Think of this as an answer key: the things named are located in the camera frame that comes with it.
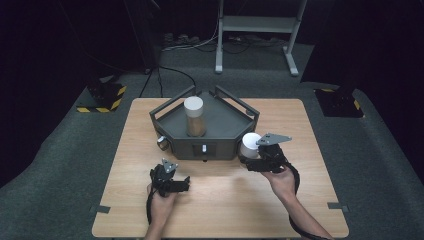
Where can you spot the tall jar with lid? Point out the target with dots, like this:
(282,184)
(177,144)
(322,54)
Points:
(195,116)

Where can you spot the short jar with spout lid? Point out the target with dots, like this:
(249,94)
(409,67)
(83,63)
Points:
(250,143)

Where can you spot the dark power strip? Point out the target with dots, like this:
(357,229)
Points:
(181,39)

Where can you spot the black base with striped edge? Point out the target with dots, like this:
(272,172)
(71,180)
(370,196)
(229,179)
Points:
(105,98)
(338,103)

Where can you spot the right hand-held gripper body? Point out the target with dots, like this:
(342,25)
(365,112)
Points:
(273,153)

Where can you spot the person's right hand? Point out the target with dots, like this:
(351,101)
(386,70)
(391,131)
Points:
(281,183)

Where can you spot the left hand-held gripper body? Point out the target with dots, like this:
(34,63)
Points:
(163,180)

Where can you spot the dark grey corner rack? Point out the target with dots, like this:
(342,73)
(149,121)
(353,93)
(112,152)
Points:
(213,126)

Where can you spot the grey tape strip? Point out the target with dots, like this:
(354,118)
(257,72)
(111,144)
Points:
(338,207)
(100,209)

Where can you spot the person's left hand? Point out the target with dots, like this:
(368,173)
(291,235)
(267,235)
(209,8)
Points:
(161,206)

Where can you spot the grey metal stand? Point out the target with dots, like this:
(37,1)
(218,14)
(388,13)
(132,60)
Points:
(258,24)

